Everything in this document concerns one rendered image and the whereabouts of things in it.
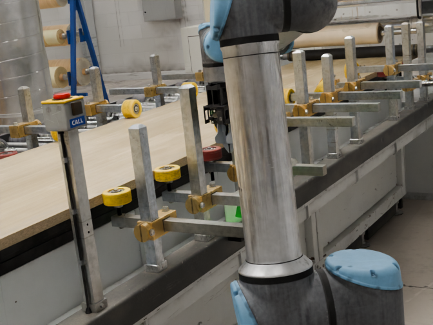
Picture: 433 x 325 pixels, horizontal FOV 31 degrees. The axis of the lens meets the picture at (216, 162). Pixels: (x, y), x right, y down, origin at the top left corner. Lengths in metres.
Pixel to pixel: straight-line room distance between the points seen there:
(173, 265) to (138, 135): 0.38
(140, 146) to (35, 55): 4.29
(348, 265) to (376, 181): 2.78
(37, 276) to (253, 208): 0.76
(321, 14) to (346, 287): 0.53
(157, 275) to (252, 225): 0.63
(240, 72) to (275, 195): 0.24
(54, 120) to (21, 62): 4.43
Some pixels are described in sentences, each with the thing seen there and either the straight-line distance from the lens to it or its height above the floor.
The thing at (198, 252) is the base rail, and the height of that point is 0.70.
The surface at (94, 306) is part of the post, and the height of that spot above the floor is 0.72.
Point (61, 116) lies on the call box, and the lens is 1.77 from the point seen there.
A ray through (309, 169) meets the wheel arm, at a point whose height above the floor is 0.85.
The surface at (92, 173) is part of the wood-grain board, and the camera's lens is 2.45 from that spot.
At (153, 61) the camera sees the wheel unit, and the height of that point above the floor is 1.09.
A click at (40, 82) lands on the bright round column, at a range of 6.27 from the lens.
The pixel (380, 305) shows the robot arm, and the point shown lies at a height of 0.80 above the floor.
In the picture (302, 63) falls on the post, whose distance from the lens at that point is 2.84.
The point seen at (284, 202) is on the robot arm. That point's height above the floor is 1.02.
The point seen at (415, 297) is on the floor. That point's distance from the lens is 3.55.
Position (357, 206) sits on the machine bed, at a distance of 4.06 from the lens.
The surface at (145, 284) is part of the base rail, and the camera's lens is 2.03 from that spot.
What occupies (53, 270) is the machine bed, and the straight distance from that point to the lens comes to 2.10.
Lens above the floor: 1.44
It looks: 13 degrees down
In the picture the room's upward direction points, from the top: 6 degrees counter-clockwise
